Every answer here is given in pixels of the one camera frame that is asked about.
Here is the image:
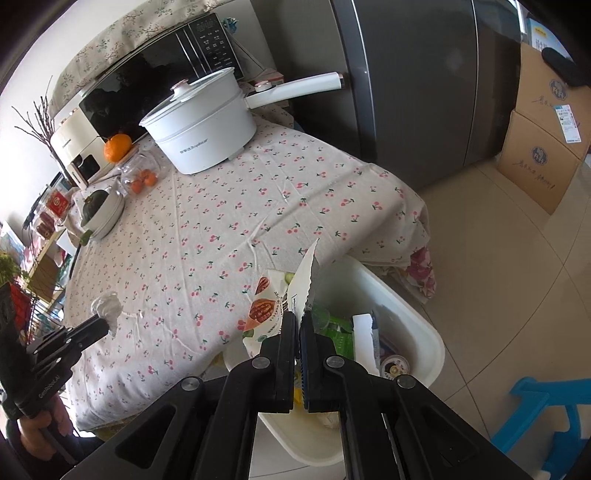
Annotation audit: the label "landscape picture card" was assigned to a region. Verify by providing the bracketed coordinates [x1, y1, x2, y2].
[0, 226, 24, 260]

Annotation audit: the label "white bowl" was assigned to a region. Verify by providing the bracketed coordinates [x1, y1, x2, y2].
[81, 185, 127, 240]

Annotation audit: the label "green potted plant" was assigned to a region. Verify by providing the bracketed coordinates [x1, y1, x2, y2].
[0, 251, 29, 287]

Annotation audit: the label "white tissue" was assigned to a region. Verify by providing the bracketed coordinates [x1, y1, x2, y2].
[91, 292, 123, 337]

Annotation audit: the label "green pumpkin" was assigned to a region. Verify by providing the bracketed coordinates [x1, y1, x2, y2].
[81, 190, 110, 227]

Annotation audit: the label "cherry print tablecloth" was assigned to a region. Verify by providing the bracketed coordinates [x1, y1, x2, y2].
[62, 104, 433, 433]

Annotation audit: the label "clear jar with red contents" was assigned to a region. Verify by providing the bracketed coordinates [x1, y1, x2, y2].
[32, 210, 59, 241]

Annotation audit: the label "black microwave oven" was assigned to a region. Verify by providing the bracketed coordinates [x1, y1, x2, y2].
[78, 11, 246, 142]

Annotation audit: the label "person's left hand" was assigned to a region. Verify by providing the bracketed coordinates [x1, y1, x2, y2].
[17, 407, 71, 463]

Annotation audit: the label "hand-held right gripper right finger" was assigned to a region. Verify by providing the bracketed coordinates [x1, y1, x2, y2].
[298, 312, 533, 480]

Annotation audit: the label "white plastic bin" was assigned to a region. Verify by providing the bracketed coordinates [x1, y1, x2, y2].
[224, 254, 447, 467]

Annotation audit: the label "white and blue box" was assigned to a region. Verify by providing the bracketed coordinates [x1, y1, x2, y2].
[524, 14, 570, 52]

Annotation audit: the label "glass jar with wooden lid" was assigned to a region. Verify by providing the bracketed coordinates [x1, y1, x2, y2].
[115, 145, 170, 195]

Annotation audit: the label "large orange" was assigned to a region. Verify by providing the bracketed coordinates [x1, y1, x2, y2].
[103, 133, 133, 164]

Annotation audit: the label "blue plastic stool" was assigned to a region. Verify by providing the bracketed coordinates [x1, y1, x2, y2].
[489, 376, 591, 476]

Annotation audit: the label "white card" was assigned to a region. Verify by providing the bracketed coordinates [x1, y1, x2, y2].
[352, 313, 382, 375]

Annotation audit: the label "white air fryer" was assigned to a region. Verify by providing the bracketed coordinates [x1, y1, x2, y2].
[50, 121, 116, 188]

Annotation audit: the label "pink floral cloth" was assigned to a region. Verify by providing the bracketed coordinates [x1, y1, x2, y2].
[399, 246, 437, 304]

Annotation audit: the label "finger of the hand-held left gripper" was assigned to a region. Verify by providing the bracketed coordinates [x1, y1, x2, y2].
[25, 315, 110, 348]
[31, 333, 101, 371]

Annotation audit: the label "white electric pot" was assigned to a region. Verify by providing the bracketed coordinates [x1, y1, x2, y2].
[139, 67, 346, 175]

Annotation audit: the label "black wire rack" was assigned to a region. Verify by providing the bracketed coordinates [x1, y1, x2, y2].
[18, 276, 71, 343]

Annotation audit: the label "cardboard box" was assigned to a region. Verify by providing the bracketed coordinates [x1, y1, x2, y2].
[517, 39, 591, 154]
[496, 108, 591, 216]

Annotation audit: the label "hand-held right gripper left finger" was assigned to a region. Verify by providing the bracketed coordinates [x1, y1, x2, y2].
[75, 310, 297, 480]

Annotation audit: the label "dry twigs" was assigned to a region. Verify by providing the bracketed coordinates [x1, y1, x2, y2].
[11, 76, 61, 160]

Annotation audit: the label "grey refrigerator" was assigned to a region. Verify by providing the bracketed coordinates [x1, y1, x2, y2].
[272, 0, 533, 190]

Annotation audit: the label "pastry print snack bag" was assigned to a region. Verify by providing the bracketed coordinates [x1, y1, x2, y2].
[239, 237, 322, 359]

